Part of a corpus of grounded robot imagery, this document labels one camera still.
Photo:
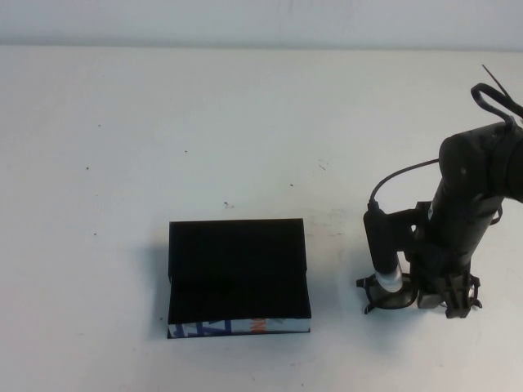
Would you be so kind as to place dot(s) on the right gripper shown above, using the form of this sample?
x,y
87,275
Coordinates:
x,y
453,253

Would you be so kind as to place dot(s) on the black glasses case printed side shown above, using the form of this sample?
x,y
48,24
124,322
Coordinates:
x,y
237,261

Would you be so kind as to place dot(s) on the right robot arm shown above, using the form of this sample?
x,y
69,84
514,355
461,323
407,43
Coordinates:
x,y
474,155

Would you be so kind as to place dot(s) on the black zip tie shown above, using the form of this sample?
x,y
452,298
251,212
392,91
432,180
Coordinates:
x,y
496,83

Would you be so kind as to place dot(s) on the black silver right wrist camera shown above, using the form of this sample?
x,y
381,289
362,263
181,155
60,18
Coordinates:
x,y
382,245

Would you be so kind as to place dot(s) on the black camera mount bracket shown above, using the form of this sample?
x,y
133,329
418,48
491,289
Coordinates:
x,y
402,222

